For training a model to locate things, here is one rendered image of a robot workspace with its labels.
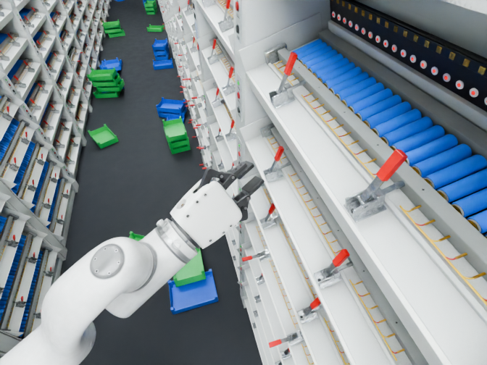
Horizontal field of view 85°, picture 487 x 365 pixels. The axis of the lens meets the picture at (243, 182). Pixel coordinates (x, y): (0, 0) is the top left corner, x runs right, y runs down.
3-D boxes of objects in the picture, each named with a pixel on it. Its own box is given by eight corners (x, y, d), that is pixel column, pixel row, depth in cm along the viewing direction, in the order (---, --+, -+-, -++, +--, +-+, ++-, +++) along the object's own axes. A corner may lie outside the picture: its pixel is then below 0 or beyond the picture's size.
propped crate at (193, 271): (173, 256, 201) (171, 248, 197) (200, 248, 205) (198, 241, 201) (175, 287, 176) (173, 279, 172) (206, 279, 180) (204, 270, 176)
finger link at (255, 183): (230, 197, 52) (255, 174, 54) (238, 208, 54) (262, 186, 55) (238, 202, 49) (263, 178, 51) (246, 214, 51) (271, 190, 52)
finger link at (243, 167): (211, 173, 49) (238, 150, 50) (221, 185, 51) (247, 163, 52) (218, 177, 46) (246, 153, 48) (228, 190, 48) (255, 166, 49)
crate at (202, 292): (172, 314, 172) (170, 311, 167) (169, 284, 186) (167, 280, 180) (218, 301, 178) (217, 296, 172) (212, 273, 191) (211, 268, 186)
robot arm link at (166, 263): (146, 221, 44) (166, 233, 53) (77, 279, 42) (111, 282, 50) (175, 258, 41) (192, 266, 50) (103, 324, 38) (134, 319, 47)
